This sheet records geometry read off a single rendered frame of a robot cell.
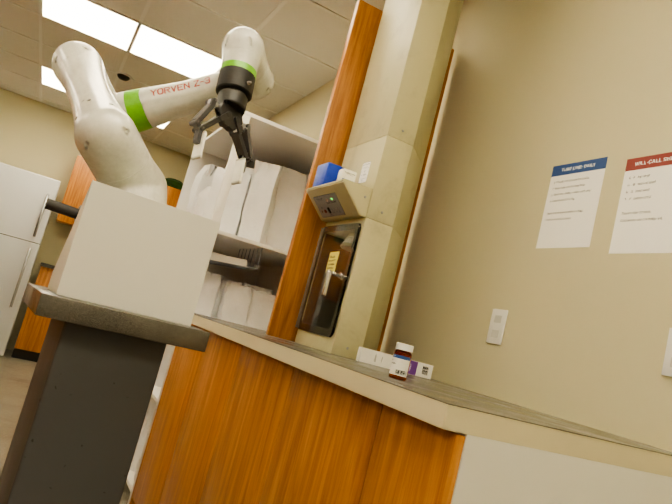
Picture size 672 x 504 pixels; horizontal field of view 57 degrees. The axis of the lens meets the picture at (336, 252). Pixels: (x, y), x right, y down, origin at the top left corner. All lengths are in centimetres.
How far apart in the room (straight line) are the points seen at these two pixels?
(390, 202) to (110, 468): 126
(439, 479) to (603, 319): 88
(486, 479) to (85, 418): 74
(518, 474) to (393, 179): 128
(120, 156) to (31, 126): 615
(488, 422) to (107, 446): 72
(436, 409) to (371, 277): 112
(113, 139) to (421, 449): 86
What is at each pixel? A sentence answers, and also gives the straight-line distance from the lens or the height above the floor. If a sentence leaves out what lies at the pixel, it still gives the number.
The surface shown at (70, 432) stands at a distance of 130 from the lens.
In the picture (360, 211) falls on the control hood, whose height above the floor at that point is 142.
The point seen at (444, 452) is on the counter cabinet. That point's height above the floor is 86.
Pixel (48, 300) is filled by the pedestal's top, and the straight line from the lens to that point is 119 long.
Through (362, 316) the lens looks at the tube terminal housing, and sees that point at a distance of 208.
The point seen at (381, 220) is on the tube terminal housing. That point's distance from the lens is 211.
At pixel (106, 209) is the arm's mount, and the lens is 127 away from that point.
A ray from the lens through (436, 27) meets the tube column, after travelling 238.
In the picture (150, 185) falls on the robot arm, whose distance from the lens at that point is 144.
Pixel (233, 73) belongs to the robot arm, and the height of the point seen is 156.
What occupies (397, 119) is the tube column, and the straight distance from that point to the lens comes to 219.
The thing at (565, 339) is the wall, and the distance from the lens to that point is 186.
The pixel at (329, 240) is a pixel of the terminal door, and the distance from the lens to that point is 226.
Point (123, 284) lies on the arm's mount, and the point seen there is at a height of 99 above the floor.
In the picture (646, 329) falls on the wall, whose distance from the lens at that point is 171.
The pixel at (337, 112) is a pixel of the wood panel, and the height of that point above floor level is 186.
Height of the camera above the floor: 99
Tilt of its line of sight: 8 degrees up
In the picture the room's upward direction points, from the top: 15 degrees clockwise
